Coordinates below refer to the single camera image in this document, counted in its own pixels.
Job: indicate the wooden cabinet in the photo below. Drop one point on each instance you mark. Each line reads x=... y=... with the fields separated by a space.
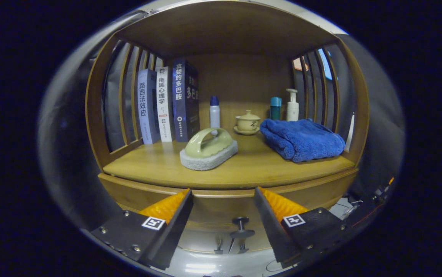
x=236 y=77

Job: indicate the light blue book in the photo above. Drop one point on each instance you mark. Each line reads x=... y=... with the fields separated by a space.
x=146 y=107

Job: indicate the white bottle with blue cap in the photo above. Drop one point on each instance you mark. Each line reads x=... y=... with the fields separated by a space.
x=215 y=115

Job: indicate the dark blue book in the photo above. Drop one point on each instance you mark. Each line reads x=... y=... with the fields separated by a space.
x=184 y=100

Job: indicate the wooden countertop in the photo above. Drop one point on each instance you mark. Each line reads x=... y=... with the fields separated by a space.
x=251 y=169

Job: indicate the wooden drawer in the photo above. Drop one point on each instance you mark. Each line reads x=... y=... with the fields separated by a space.
x=221 y=207

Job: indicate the blue towel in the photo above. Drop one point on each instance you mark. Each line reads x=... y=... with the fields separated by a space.
x=302 y=140

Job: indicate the teal bottle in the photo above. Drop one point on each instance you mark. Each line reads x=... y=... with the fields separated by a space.
x=275 y=109

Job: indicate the white pump bottle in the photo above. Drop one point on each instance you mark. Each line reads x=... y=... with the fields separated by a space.
x=292 y=109

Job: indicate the beige lidded teacup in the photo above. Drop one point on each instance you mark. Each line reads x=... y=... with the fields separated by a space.
x=248 y=123

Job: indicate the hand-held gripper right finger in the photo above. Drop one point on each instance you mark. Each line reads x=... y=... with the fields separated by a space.
x=273 y=231

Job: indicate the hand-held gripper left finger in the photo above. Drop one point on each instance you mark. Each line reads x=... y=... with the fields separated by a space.
x=169 y=234

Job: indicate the white book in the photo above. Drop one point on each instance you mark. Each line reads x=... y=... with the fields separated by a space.
x=164 y=107

